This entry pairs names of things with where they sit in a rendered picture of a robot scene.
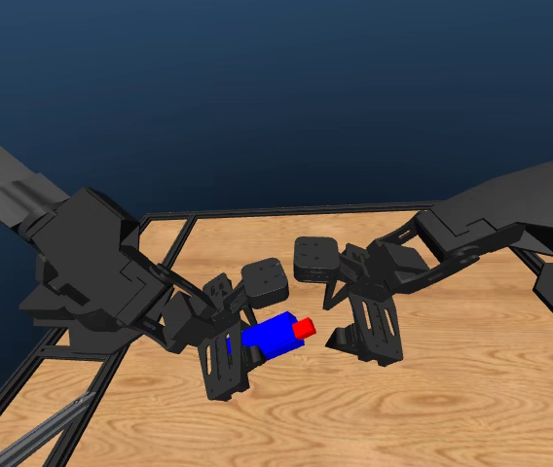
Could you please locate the blue hollow socket block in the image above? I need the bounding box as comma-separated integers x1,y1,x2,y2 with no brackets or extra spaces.
226,310,306,362

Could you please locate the black table frame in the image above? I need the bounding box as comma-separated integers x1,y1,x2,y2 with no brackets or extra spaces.
0,198,548,467

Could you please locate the thin red peg bar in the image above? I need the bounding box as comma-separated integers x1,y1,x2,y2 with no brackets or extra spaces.
291,317,317,340

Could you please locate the grey aluminium strut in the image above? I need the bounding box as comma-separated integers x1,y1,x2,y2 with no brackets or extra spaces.
0,392,96,467

